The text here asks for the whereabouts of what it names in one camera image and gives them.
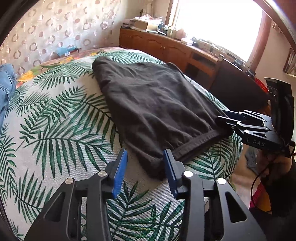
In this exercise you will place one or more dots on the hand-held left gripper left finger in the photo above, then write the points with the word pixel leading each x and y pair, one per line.
pixel 120 172

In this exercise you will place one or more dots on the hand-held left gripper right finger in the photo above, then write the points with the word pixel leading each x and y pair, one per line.
pixel 170 172

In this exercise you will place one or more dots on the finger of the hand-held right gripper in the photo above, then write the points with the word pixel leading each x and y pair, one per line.
pixel 232 114
pixel 227 121

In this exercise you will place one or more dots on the black pants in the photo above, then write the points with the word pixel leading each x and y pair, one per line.
pixel 152 104

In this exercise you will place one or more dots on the red object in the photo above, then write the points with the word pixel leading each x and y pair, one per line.
pixel 261 85

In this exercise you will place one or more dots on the grey cloth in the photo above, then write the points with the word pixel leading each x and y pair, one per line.
pixel 253 160

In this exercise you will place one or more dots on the leaf print blanket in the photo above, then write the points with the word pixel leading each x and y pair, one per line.
pixel 57 129

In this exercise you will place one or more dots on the white tissue pack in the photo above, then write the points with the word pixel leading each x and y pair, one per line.
pixel 186 41

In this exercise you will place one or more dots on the wooden framed window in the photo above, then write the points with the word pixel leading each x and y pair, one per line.
pixel 217 23

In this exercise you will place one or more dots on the long wooden cabinet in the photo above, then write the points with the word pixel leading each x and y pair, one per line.
pixel 161 46

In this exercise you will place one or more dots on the group of small bottles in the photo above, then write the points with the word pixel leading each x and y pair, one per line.
pixel 177 32

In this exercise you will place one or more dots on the open cardboard box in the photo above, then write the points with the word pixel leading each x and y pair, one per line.
pixel 141 24

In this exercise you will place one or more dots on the small cardboard box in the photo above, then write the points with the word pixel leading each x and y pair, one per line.
pixel 75 51

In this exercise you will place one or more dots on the blue plastic bag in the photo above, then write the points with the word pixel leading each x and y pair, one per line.
pixel 66 50

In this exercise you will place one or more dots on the folded blue jeans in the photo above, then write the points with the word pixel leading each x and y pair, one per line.
pixel 7 88

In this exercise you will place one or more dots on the picture frame on wall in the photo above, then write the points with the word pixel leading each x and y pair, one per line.
pixel 290 61

